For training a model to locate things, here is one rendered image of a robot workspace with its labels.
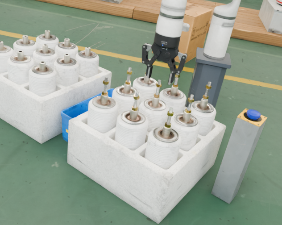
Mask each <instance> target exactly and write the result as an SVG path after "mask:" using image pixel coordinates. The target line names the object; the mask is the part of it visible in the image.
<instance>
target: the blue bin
mask: <svg viewBox="0 0 282 225"><path fill-rule="evenodd" d="M113 90H114V88H110V89H108V90H107V92H108V97H111V98H112V92H113ZM101 94H102V93H100V94H97V95H95V96H93V97H91V98H88V99H86V100H84V101H82V102H79V103H77V104H75V105H73V106H70V107H68V108H66V109H64V110H62V111H61V116H62V138H63V140H65V141H67V142H68V129H69V120H71V119H73V118H75V117H77V116H79V115H81V114H83V113H85V112H87V111H88V104H89V102H90V100H91V99H93V98H95V97H97V96H101Z"/></svg>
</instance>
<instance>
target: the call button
mask: <svg viewBox="0 0 282 225"><path fill-rule="evenodd" d="M247 116H248V117H249V118H251V119H254V120H257V119H258V118H260V116H261V114H260V113H259V112H258V111H257V110H254V109H249V110H247Z"/></svg>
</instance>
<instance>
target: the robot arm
mask: <svg viewBox="0 0 282 225"><path fill-rule="evenodd" d="M240 2H241V0H232V2H231V3H229V4H226V5H221V6H216V7H215V8H214V11H213V15H212V19H211V24H210V28H209V31H208V35H207V39H206V43H205V47H204V51H203V55H204V56H205V57H207V58H210V59H213V60H223V59H224V57H225V54H226V50H227V47H228V43H229V40H230V37H231V33H232V29H233V26H234V23H235V19H236V15H237V11H238V8H239V5H240ZM186 5H187V0H162V2H161V7H160V13H159V17H158V21H157V26H156V31H155V36H154V42H153V44H152V45H150V44H148V43H145V44H144V45H143V46H142V63H143V64H145V65H147V69H146V76H147V78H148V79H149V78H150V77H151V75H152V69H153V66H152V64H153V63H154V62H155V61H156V59H157V60H158V61H163V62H165V63H168V66H169V68H170V71H171V73H170V76H169V80H168V84H169V85H170V84H171V83H173V81H174V78H175V74H176V73H178V74H180V73H181V71H182V70H183V67H184V65H185V62H186V59H187V56H188V55H187V54H186V53H185V54H183V53H180V52H179V50H178V46H179V42H180V38H181V33H182V31H184V32H188V31H189V27H190V26H189V24H187V23H184V22H183V19H184V14H185V10H186ZM150 49H152V52H153V54H154V56H153V57H152V58H151V60H148V51H150ZM177 56H179V60H180V64H179V66H178V68H176V65H175V59H174V58H175V57H177Z"/></svg>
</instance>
